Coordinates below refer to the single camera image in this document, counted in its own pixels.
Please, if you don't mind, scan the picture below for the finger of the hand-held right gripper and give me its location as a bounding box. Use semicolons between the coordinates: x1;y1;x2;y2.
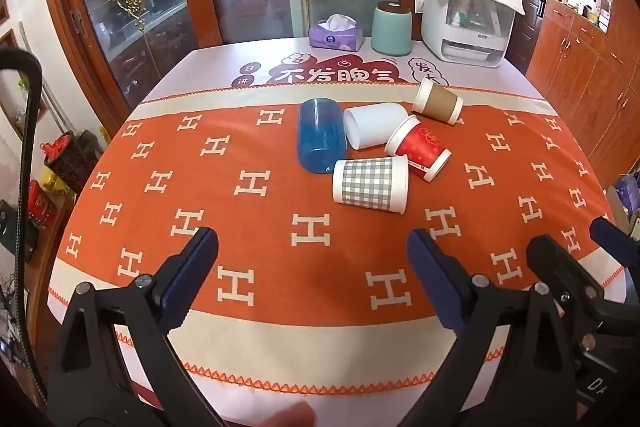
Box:
526;234;607;324
589;216;640;269

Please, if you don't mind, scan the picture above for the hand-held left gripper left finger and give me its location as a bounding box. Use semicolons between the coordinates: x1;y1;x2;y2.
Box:
46;227;226;427

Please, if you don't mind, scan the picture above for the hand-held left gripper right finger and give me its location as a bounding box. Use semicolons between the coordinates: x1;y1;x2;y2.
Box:
400;229;585;427

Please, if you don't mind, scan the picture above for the grey checked paper cup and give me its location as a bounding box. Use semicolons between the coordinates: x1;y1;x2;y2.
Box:
332;155;410;214

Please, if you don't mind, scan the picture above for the red paper cup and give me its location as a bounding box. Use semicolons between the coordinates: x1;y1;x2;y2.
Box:
384;116;451;182

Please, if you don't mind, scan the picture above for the white paper cup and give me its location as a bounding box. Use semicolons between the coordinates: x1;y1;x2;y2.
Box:
342;103;411;151

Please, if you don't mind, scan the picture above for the brown sleeved paper cup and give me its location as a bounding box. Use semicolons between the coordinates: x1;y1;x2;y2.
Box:
411;78;464;126

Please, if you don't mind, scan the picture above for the blue transparent plastic cup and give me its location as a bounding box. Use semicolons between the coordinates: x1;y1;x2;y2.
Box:
297;98;348;174

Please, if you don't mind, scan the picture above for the person's left hand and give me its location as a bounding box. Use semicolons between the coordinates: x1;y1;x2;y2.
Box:
257;401;317;427

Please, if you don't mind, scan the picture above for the orange patterned tablecloth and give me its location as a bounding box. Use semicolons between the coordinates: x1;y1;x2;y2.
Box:
47;38;626;395

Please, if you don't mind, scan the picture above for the black basket with red contents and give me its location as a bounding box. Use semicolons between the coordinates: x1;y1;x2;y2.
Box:
44;132;103;194

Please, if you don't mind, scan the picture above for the wooden floor cabinet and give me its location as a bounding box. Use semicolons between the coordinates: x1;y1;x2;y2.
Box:
525;0;640;188

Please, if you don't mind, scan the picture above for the red packet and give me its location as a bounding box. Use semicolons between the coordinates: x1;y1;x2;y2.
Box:
27;179;57;225

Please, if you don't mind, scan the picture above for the white countertop appliance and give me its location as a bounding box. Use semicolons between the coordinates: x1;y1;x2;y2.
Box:
421;0;516;68

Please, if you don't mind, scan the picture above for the teal canister with brown lid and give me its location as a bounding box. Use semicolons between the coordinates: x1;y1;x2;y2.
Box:
370;1;414;57

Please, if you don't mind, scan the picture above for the purple tissue box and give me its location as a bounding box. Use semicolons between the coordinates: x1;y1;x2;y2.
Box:
308;14;364;52

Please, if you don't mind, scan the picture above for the black cable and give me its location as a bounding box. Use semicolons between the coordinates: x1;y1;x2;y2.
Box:
0;49;51;408

